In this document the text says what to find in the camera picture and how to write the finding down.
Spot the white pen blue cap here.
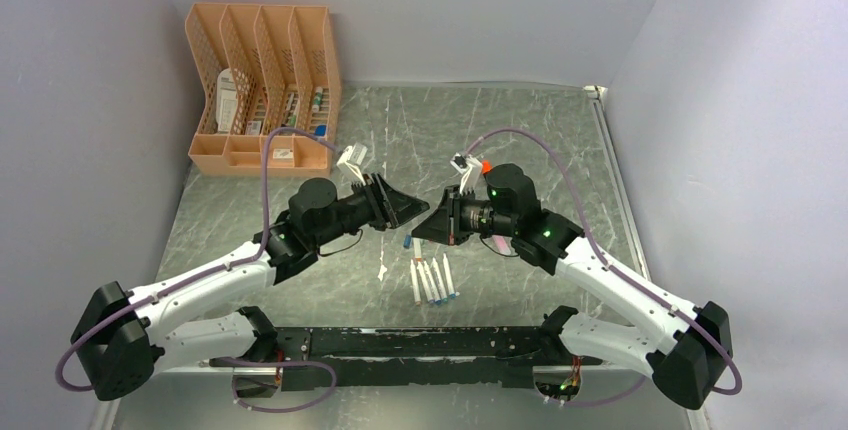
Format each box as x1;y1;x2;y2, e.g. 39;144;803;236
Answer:
443;254;457;299

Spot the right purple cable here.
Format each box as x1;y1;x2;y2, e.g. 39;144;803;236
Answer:
463;127;743;408

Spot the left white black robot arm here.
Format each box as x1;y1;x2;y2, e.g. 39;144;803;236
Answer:
55;173;429;401

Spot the black base frame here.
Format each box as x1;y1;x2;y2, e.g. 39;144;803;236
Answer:
239;326;600;391

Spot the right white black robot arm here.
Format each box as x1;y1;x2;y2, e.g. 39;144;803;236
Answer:
411;164;733;410

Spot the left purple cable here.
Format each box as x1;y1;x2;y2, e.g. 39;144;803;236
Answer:
54;127;342;394

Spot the white paper packet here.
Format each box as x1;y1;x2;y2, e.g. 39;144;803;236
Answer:
215;68;238;134

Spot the aluminium rail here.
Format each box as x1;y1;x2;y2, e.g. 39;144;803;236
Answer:
583;85;653;282

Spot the white pen orange cap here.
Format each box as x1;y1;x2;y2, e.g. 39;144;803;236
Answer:
413;239;423;261

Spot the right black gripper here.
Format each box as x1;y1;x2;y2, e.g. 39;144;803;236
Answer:
414;184;518;246

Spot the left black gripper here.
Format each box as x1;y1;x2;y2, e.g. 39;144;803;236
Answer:
312;171;430;247

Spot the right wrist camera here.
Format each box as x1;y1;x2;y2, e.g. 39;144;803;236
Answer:
450;153;483;196

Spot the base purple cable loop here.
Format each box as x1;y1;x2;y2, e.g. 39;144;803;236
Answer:
231;357;339;414

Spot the orange plastic file organizer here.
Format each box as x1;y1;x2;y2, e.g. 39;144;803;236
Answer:
185;2;342;177

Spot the purple pink highlighter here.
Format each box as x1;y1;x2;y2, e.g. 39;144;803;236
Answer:
491;235;517;257

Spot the white pen orange tip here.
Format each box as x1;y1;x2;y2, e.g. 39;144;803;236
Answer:
409;259;422;306

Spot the white pen grey cap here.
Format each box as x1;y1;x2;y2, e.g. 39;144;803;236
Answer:
416;260;435;304

